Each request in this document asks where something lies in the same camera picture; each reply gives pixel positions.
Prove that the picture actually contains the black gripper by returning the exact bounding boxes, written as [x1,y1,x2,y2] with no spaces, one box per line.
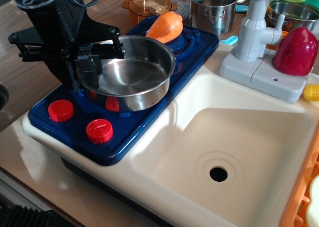
[8,0,124,92]

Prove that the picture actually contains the steel pan with wire handle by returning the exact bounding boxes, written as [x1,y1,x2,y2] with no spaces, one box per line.
[76,35,175,112]

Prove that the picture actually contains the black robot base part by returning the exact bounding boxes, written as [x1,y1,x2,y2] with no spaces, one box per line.
[0,202,75,227]

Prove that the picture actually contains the red left stove knob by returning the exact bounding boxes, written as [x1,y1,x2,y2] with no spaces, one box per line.
[48,99,75,122]

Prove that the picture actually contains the red stove knob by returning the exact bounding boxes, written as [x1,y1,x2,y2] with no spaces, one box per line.
[48,99,75,122]
[85,119,114,144]

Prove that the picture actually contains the blue toy stove top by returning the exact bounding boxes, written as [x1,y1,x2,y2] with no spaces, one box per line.
[28,26,219,166]

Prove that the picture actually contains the red right stove knob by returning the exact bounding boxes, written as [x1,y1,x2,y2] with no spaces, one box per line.
[85,119,114,144]

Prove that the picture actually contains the cream toy sink unit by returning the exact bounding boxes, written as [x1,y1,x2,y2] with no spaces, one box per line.
[22,45,319,227]

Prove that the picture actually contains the orange transparent plastic pot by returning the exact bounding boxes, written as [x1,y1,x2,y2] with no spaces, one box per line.
[122,0,178,27]

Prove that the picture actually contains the orange toy carrot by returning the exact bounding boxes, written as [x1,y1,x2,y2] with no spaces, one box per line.
[146,11,183,44]

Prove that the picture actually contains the tall steel pot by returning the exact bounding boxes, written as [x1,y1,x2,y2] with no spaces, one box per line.
[189,0,238,36]

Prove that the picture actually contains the light blue plastic piece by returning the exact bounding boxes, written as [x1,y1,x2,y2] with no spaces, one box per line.
[221,35,238,46]

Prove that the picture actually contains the grey toy faucet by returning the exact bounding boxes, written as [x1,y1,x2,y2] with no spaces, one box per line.
[220,0,309,102]

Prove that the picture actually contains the dark red plastic cup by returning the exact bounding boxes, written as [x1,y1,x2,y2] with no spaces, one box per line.
[272,27,319,76]

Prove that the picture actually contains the steel bowl at back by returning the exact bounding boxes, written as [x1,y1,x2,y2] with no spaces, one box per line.
[267,0,319,32]

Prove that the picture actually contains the yellow toy corn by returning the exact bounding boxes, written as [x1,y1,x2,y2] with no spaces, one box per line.
[303,84,319,102]

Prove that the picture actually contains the orange dish rack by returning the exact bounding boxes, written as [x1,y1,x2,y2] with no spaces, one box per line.
[280,133,319,227]

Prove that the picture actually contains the white plate in rack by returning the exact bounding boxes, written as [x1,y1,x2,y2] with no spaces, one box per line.
[303,175,319,227]

